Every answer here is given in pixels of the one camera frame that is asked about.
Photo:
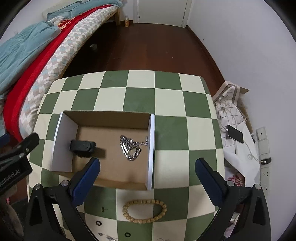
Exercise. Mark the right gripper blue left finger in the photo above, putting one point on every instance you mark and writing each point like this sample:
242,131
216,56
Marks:
84,179

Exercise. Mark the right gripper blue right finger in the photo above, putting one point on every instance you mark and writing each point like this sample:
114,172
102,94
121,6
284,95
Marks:
212,181

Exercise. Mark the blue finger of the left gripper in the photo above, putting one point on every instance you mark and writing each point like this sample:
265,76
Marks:
4,140

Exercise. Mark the black fitness band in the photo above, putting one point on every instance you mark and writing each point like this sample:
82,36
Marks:
83,149

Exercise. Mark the red white plastic bag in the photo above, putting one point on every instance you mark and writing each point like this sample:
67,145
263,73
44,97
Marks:
238,179

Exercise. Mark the white patterned bag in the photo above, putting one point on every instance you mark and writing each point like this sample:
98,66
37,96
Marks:
240,154

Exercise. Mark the red bed sheet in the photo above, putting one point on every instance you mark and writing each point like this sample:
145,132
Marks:
11,103

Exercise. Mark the white power strip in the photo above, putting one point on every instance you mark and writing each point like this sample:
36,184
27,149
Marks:
264,152

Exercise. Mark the black smartphone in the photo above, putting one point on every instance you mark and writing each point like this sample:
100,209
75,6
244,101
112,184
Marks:
234,134

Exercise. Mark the black charger plug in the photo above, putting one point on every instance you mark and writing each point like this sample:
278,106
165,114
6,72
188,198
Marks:
266,161

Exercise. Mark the green white checkered tablecloth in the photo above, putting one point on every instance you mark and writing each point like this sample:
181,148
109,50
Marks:
186,129

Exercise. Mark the white cardboard box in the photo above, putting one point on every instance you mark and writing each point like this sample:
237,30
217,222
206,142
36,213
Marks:
124,146

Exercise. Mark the teal blanket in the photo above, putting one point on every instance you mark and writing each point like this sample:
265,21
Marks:
21,50

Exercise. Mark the checkered grey white mattress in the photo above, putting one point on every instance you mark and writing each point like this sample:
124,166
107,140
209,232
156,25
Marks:
78,31

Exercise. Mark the orange bottle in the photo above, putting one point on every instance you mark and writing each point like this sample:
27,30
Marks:
127,21

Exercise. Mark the white door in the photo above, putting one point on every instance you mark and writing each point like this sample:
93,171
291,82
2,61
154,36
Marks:
164,12

